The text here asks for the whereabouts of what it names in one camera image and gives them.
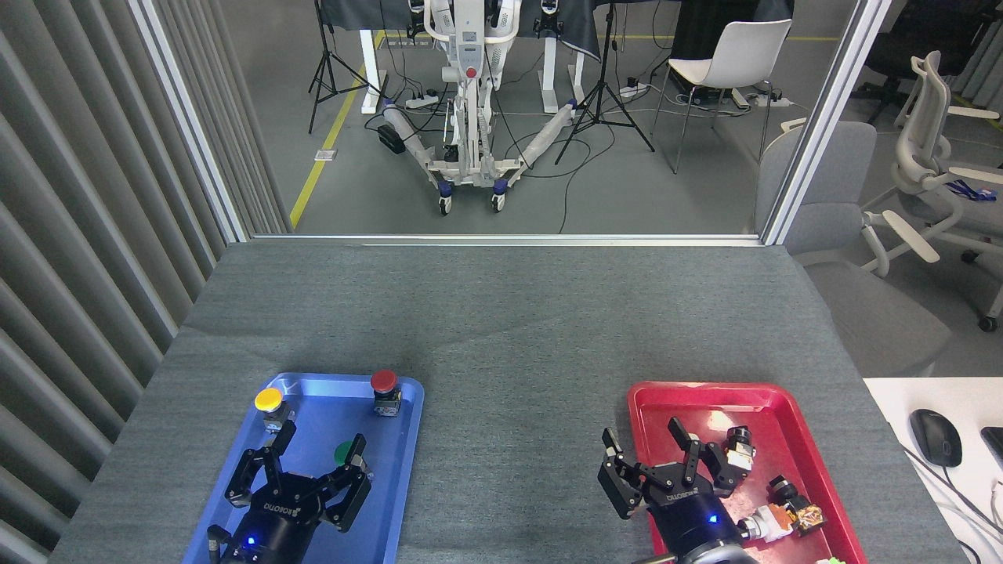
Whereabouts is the grey upholstered office chair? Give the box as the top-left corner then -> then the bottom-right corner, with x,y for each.
754,121 -> 954,378

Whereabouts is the white desk with black cloth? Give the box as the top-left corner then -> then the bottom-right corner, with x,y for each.
317,0 -> 606,115

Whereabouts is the black tripod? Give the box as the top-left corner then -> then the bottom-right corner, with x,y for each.
554,0 -> 657,166
307,0 -> 386,135

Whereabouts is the red plastic tray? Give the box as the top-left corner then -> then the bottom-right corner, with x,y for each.
627,381 -> 869,564

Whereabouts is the white side table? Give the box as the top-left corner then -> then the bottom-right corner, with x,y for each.
862,378 -> 1003,564

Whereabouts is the silver frame post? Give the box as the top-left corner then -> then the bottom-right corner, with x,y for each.
128,0 -> 253,245
759,0 -> 894,247

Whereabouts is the white frame office chair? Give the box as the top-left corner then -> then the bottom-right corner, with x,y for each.
860,51 -> 1003,333

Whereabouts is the silver frame crossbar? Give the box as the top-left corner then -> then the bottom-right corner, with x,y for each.
249,233 -> 766,248

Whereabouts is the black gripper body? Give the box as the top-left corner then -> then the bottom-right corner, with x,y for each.
646,462 -> 749,564
222,478 -> 330,564

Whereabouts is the white and orange switch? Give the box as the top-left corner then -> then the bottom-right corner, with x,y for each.
740,503 -> 827,543

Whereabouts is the black office chair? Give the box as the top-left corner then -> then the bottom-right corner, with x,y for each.
850,0 -> 1003,126

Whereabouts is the black and silver selector switch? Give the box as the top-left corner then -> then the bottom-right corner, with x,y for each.
722,425 -> 758,474

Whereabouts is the yellow push button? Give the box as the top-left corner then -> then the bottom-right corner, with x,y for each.
254,387 -> 296,435

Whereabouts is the white stand on wheels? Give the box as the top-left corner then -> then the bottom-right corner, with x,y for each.
382,0 -> 582,216

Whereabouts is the blue plastic tray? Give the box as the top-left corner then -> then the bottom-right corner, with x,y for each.
182,372 -> 425,564

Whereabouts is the white plastic chair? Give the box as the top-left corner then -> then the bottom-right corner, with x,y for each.
650,19 -> 794,175

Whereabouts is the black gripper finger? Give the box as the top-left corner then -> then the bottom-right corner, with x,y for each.
668,417 -> 755,498
598,427 -> 667,520
312,433 -> 374,533
225,419 -> 297,510

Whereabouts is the black computer mouse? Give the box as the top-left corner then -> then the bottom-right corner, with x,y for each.
909,408 -> 964,469

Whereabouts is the red push button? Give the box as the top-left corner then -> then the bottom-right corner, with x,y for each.
370,370 -> 403,418

